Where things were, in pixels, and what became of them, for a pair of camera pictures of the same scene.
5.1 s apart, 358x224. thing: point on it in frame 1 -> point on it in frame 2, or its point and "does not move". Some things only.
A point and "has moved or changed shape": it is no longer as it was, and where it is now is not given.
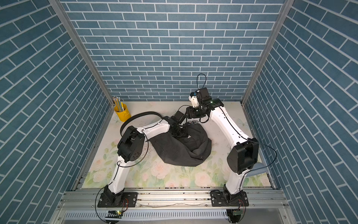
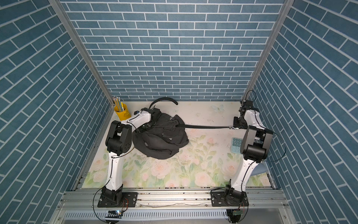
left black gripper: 184,133 -> 140,130
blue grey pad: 257,171 does not move
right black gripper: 189,112 -> 236,123
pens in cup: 119,105 does not move
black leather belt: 141,114 has moved or changed shape
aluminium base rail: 258,199 does not move
